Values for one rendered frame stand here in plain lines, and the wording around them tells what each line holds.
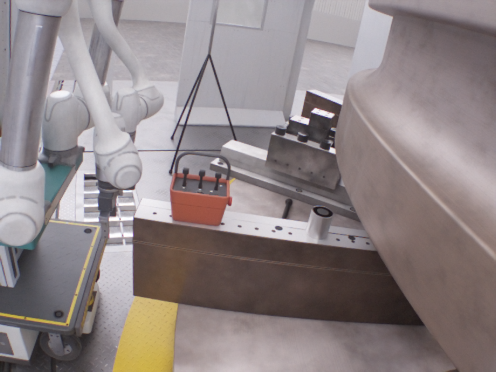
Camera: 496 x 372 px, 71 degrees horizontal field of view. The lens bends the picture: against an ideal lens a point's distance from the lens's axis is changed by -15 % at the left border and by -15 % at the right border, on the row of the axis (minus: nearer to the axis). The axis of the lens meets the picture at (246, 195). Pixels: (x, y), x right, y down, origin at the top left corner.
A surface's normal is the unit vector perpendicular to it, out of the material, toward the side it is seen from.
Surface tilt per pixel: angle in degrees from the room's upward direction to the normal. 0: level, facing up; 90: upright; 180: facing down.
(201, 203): 97
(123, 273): 0
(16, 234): 96
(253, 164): 72
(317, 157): 90
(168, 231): 90
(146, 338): 0
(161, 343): 0
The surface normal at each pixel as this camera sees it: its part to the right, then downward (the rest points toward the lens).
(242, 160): -0.31, 0.10
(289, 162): -0.38, 0.39
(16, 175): 0.49, -0.22
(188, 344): 0.17, -0.86
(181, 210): 0.02, 0.59
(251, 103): 0.34, 0.50
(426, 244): -0.97, -0.05
